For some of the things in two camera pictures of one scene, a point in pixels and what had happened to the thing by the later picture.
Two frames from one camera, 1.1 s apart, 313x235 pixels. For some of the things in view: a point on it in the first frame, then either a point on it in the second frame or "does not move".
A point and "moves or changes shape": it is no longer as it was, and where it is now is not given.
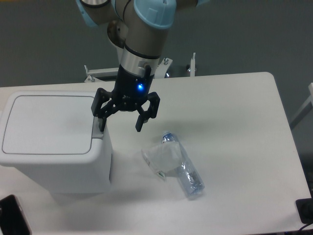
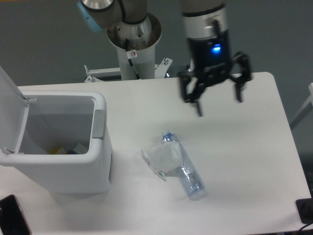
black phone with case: (13, 221) does not move
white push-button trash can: (53, 137) moves or changes shape
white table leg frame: (307, 107) does not move
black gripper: (131, 91) -> (212, 60)
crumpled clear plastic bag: (163, 158) does not move
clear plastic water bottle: (187, 171) does not move
